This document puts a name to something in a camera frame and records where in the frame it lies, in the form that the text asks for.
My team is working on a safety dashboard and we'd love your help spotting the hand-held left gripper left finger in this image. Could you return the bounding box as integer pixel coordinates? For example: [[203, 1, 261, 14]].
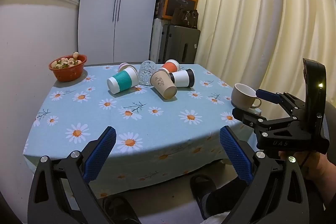
[[28, 126, 117, 224]]

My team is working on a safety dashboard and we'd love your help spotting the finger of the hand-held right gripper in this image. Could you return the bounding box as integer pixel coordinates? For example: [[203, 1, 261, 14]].
[[256, 89, 307, 116], [232, 108, 300, 133]]

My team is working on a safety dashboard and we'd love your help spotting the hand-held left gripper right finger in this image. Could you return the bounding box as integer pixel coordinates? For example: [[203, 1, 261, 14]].
[[219, 126, 311, 224]]

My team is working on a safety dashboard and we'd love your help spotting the beige ceramic mug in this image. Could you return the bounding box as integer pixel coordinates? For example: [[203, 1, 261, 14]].
[[231, 83, 262, 110]]

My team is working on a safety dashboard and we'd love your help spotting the person's right forearm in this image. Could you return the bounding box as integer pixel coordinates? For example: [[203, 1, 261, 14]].
[[306, 179, 336, 211]]

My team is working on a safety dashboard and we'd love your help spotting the white and black cup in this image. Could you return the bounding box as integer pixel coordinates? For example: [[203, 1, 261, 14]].
[[169, 68, 196, 88]]

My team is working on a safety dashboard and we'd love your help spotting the teal and white cup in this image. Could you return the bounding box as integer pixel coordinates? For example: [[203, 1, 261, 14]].
[[107, 67, 139, 95]]

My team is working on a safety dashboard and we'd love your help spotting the brown paper cup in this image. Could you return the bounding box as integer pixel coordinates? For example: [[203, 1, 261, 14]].
[[150, 69, 178, 99]]

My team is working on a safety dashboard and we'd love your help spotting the orange and white cup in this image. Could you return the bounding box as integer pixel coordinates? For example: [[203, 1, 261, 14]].
[[161, 59, 180, 74]]

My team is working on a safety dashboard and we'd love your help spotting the pink cup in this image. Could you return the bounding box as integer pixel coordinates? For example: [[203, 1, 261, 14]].
[[118, 62, 137, 73]]

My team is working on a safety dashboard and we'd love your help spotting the clear glass cup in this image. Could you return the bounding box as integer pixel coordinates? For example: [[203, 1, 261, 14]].
[[138, 60, 156, 86]]

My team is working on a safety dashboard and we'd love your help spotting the person's right hand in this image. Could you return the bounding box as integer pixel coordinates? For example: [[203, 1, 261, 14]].
[[278, 152, 336, 189]]

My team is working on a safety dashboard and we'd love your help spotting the blue daisy tablecloth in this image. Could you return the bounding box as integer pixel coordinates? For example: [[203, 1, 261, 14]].
[[23, 64, 263, 200]]

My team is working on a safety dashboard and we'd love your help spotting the person's foot in black sock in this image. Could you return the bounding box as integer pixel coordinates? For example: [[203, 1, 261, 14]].
[[205, 176, 253, 220]]

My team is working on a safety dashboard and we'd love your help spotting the black slipper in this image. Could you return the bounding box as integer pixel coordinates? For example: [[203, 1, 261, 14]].
[[190, 174, 218, 220], [102, 195, 142, 224]]

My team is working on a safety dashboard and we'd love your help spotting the cream curtain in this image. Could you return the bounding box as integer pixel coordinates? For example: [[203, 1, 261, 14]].
[[188, 0, 336, 121]]

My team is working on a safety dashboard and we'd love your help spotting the red bowl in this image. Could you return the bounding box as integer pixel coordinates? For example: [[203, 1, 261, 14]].
[[49, 54, 88, 82]]

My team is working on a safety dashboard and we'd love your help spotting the grey suitcase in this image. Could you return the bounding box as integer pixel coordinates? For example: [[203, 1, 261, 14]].
[[158, 24, 201, 64]]

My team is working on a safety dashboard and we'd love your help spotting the pile of pale strawberries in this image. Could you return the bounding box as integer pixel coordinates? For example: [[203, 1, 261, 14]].
[[51, 51, 82, 69]]

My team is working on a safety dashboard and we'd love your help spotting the brown handbag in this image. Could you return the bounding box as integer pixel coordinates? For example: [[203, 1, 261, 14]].
[[172, 7, 199, 29]]

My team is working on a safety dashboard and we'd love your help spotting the white wardrobe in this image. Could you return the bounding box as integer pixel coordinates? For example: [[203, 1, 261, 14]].
[[78, 0, 169, 65]]

